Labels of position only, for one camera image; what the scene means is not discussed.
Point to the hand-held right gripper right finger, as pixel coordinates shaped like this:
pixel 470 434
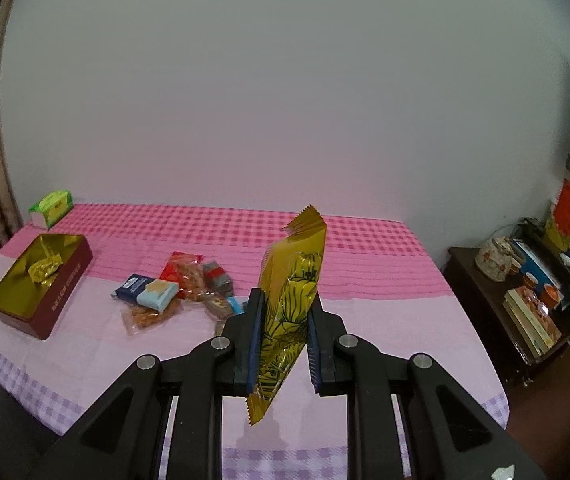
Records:
pixel 313 360

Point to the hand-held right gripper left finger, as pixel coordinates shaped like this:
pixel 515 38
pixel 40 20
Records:
pixel 255 345

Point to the yellow patterned snack bag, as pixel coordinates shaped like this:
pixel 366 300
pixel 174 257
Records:
pixel 285 320

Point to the small blue striped snack packet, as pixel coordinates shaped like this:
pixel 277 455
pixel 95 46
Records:
pixel 236 305

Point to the light blue snack packet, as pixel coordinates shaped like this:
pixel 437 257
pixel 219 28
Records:
pixel 157 296

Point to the clear packet of orange snacks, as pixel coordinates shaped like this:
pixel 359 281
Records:
pixel 144 319

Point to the dark blue snack packet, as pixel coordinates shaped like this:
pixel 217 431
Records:
pixel 131 287

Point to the maroon tin box gold interior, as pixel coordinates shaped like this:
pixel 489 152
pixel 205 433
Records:
pixel 57 305

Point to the brown snack packet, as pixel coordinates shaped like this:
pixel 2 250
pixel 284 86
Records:
pixel 215 307

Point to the red packet of peanuts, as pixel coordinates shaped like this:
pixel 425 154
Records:
pixel 185 272

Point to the pink and purple checked tablecloth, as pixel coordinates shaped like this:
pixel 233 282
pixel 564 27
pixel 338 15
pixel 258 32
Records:
pixel 115 370

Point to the dark wooden side cabinet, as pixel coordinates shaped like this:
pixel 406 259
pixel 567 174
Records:
pixel 480 305

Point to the floral ceramic teapot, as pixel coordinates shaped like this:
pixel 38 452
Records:
pixel 495 260

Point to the stack of books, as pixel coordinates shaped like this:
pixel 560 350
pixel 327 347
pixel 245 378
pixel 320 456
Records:
pixel 532 322

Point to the gold foil snack packet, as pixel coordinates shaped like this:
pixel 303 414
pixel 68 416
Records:
pixel 44 269

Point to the orange cup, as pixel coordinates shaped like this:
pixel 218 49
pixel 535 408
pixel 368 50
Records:
pixel 551 296
pixel 530 281

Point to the blue flat box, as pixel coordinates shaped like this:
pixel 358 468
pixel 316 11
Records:
pixel 537 265

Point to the green tissue box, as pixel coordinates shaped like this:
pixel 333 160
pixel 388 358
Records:
pixel 52 206

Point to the dark chair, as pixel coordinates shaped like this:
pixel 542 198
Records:
pixel 0 435

